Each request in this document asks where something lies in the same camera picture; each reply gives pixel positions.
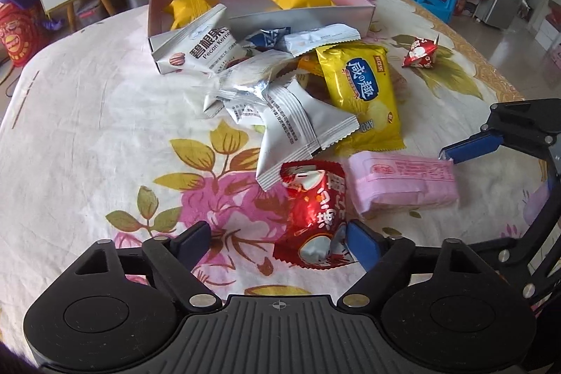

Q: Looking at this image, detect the orange biscuit packet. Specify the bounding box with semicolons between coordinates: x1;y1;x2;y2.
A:
297;52;329;101

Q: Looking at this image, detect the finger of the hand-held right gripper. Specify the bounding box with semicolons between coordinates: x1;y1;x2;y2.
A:
438;99;561;183
467;194;561;307

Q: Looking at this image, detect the small red candy packet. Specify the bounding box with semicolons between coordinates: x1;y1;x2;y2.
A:
402;36;440;70

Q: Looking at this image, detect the pink snack packet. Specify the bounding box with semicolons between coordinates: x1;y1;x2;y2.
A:
342;152;461;220

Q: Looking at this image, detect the white nut packet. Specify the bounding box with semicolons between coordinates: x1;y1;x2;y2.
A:
151;5;246;76

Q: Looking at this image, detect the blue white small packet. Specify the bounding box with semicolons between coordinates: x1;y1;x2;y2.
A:
243;27;291;50

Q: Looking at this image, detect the red foil snack packet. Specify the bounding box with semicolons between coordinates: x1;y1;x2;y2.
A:
272;159;351;271

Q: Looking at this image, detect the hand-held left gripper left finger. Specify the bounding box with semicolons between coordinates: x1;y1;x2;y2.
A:
72;220;222;312

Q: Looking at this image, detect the yellow chips packet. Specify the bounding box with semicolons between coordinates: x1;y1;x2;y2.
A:
316;42;406;153

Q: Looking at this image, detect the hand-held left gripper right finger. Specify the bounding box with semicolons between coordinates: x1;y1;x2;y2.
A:
337;218;488;311

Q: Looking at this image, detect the white snack packet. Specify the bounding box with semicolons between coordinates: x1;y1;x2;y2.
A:
255;78;325;193
287;78;361;151
204;78;272;134
206;49;299;94
276;23;361;56

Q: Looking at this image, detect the red printed gift bag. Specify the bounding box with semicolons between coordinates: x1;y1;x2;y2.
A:
0;1;51;68

